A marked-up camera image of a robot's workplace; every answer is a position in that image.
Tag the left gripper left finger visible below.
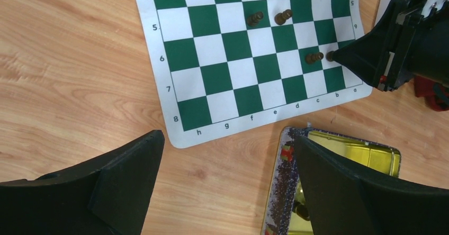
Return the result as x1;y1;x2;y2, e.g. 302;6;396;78
1;130;165;234

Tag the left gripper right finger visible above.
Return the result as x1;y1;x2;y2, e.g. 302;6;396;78
294;136;448;234

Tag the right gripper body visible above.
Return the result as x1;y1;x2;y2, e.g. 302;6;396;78
377;0;448;92

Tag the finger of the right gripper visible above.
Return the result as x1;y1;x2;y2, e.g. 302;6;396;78
331;0;403;86

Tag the dark chess pawn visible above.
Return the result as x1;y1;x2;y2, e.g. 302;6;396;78
305;52;324;65
326;50;334;62
246;11;264;27
274;9;293;25

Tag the green white chess mat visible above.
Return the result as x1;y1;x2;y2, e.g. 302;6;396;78
136;0;372;149

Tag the red t-shirt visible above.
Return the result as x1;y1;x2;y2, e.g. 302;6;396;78
414;76;448;112

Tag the yellow metal tin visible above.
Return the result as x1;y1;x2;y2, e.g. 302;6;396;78
261;126;401;234

